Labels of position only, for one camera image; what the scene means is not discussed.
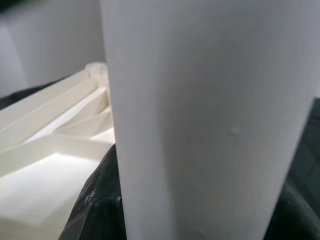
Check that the white plastic table top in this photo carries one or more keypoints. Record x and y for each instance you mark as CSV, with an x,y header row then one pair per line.
x,y
37,187

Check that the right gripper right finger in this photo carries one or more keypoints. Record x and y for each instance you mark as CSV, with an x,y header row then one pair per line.
x,y
300,217

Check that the black cloth table cover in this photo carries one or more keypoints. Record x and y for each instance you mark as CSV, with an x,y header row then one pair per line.
x,y
313,137

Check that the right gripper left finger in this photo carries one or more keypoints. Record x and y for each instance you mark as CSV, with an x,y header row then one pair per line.
x,y
100,212

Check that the white plastic table leg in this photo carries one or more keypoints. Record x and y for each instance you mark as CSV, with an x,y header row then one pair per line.
x,y
200,125

